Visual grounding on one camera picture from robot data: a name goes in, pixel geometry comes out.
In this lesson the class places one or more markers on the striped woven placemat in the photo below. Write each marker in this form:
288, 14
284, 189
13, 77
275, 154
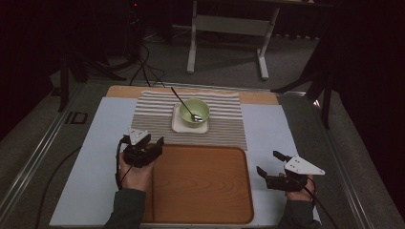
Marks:
223, 127

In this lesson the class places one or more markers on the white metal desk frame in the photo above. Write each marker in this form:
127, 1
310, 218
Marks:
232, 25

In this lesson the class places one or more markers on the pale table cover sheet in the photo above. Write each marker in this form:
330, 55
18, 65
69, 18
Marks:
95, 159

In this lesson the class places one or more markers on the person's right hand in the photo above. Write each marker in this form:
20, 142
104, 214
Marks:
297, 195

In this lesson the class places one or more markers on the pale green bowl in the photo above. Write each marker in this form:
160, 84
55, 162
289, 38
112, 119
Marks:
202, 106

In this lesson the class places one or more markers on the person's left hand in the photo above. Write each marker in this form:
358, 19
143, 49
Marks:
137, 178

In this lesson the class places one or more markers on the metal floor rail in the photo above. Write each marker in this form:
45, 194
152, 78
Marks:
34, 156
345, 175

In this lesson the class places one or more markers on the black metal stand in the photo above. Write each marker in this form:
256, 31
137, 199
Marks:
64, 82
326, 95

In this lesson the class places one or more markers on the white square plate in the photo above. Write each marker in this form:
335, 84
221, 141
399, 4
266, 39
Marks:
178, 127

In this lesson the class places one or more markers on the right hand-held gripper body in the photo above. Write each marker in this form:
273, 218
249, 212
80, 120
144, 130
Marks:
302, 167

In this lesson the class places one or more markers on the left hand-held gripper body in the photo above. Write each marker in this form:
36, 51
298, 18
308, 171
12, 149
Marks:
140, 154

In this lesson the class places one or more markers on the wooden serving tray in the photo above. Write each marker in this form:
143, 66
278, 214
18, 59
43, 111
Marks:
203, 184

